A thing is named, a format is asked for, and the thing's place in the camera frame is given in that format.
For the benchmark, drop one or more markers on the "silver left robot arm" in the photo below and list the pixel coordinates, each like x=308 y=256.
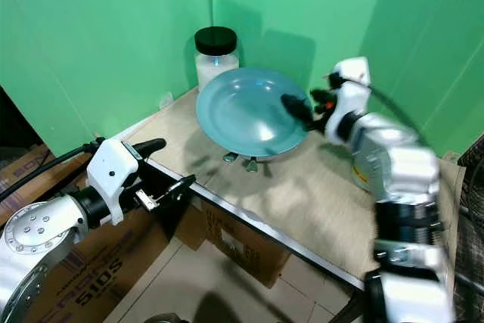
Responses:
x=38 y=240

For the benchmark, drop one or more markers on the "black table leg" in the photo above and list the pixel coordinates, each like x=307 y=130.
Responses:
x=348 y=312

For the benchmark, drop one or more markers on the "wide green backdrop panel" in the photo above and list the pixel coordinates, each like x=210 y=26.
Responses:
x=106 y=43

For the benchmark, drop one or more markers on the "dark patterned cloth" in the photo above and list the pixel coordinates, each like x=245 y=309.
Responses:
x=470 y=232

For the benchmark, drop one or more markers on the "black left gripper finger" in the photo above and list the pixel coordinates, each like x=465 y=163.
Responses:
x=151 y=146
x=178 y=187

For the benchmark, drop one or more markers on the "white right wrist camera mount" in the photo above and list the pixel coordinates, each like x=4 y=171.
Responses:
x=352 y=100

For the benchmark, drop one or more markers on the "metal plate stand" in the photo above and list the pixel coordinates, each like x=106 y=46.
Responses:
x=251 y=163

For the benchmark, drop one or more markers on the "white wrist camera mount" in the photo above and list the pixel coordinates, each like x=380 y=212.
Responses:
x=113 y=172
x=352 y=100

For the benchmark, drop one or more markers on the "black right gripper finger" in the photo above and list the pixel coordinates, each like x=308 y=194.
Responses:
x=296 y=107
x=319 y=96

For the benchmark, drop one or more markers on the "metal table edge rail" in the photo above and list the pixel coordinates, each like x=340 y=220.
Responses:
x=272 y=225

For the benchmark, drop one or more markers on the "glass jar with black lid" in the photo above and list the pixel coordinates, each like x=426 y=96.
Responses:
x=213 y=54

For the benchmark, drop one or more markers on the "cardboard box with black print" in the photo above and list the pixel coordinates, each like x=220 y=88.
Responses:
x=23 y=187

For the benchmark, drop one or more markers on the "shadowed green backdrop panel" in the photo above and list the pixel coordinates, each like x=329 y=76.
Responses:
x=348 y=13

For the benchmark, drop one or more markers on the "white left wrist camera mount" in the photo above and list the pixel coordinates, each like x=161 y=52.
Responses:
x=113 y=172

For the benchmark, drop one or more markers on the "small brown cardboard box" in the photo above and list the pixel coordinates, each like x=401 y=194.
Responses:
x=231 y=240

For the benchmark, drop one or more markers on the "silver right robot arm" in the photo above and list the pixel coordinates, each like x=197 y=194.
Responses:
x=404 y=179

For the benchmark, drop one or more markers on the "teal round plate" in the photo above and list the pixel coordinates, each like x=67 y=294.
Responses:
x=242 y=111

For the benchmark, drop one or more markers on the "grey robot foot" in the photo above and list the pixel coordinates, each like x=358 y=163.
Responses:
x=166 y=318

